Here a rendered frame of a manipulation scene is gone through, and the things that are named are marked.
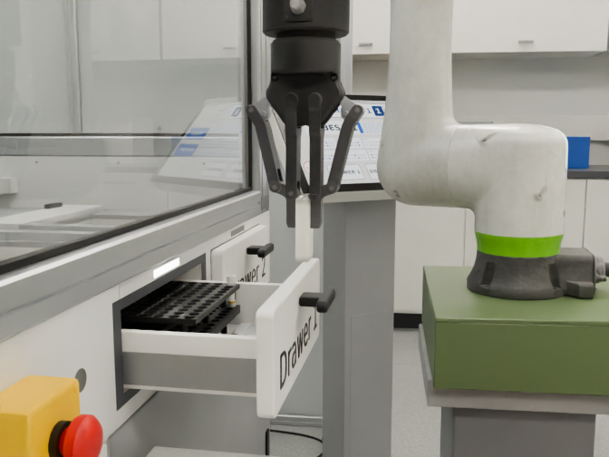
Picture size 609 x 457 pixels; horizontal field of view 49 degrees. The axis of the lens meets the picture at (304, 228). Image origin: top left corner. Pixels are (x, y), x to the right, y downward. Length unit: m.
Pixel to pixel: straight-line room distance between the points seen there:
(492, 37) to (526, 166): 3.14
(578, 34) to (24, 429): 3.92
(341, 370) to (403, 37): 1.02
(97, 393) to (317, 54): 0.40
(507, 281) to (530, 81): 3.52
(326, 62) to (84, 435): 0.42
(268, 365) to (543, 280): 0.50
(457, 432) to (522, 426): 0.09
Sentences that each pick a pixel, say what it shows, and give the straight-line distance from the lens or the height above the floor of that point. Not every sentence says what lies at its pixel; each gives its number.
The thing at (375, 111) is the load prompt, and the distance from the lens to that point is 1.83.
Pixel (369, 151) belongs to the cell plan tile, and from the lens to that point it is 1.72.
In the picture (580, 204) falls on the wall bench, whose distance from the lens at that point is 3.84.
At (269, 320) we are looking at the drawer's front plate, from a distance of 0.65.
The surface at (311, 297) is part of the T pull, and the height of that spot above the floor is 0.91.
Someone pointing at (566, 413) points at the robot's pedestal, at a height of 0.70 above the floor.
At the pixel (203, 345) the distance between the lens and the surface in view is 0.70.
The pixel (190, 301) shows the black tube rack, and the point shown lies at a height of 0.90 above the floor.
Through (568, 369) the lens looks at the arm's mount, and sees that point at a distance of 0.96.
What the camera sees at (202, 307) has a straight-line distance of 0.79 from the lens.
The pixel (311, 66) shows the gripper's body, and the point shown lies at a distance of 0.70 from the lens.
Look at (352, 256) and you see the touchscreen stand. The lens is 1.76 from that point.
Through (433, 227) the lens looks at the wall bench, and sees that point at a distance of 3.73.
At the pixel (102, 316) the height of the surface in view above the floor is 0.92.
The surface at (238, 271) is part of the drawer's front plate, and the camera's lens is 1.07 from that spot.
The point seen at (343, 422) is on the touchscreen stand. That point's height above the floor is 0.33.
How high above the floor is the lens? 1.10
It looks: 8 degrees down
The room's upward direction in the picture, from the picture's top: straight up
